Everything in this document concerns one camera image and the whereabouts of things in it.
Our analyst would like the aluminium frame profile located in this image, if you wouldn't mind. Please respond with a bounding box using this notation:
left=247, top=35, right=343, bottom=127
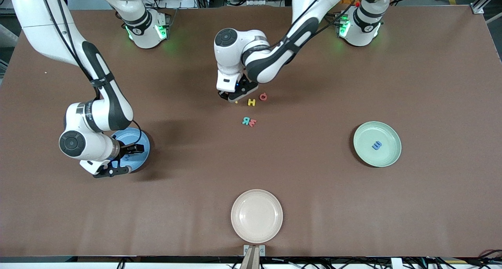
left=472, top=0, right=502, bottom=15

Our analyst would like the blue plate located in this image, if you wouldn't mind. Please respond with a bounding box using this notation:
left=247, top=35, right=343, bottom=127
left=112, top=128, right=151, bottom=173

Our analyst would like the grey metal camera mount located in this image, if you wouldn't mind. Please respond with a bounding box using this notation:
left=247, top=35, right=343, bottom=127
left=243, top=244, right=266, bottom=269

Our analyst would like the green plate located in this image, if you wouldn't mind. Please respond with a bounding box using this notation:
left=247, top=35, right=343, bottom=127
left=353, top=121, right=402, bottom=168

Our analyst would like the beige plate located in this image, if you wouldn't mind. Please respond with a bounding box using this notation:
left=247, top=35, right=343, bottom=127
left=231, top=189, right=283, bottom=244

